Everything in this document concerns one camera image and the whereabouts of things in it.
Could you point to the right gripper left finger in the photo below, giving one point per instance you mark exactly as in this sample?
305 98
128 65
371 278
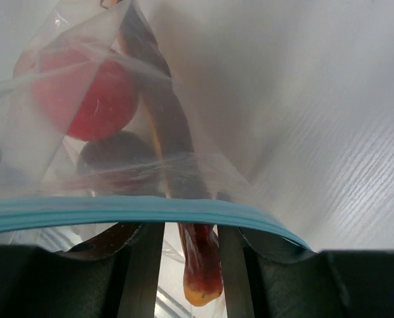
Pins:
114 274

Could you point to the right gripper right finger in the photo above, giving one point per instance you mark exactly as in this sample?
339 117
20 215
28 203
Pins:
266 275

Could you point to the orange maroon fake fruit slice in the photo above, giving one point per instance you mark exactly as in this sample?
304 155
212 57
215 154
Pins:
202 278

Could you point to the dark maroon fake fig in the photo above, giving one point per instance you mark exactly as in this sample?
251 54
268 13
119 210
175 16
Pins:
118 160

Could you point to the clear zip top bag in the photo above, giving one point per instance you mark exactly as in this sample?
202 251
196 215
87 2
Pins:
290 106

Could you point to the red fake apple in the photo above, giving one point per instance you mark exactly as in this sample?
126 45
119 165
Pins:
86 100

